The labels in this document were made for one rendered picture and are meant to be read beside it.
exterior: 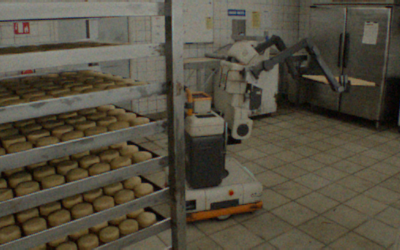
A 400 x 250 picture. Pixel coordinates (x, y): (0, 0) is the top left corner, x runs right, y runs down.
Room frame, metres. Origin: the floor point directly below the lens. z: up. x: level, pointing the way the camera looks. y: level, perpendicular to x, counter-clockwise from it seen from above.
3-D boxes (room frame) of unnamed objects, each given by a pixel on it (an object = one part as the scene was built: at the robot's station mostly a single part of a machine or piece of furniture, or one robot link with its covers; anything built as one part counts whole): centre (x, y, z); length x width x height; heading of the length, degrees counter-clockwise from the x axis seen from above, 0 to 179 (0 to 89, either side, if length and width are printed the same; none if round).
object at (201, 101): (2.61, 0.04, 0.87); 0.23 x 0.15 x 0.11; 18
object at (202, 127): (2.62, 0.02, 0.59); 0.55 x 0.34 x 0.83; 18
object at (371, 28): (4.79, -2.31, 1.39); 0.22 x 0.03 x 0.31; 34
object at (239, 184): (2.65, -0.06, 0.16); 0.67 x 0.64 x 0.25; 108
